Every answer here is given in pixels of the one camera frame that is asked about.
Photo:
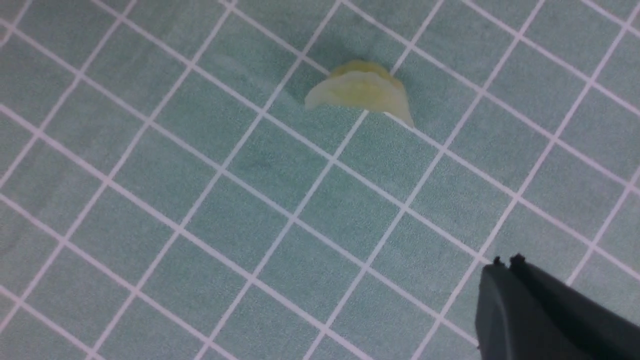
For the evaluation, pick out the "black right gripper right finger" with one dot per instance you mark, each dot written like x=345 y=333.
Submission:
x=595 y=330

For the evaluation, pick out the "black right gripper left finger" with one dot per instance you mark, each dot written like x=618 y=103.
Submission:
x=511 y=322

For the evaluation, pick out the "greenish dumpling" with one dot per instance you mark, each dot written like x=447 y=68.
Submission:
x=364 y=85

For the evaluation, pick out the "green checkered tablecloth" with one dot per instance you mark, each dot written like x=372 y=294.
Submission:
x=166 y=195

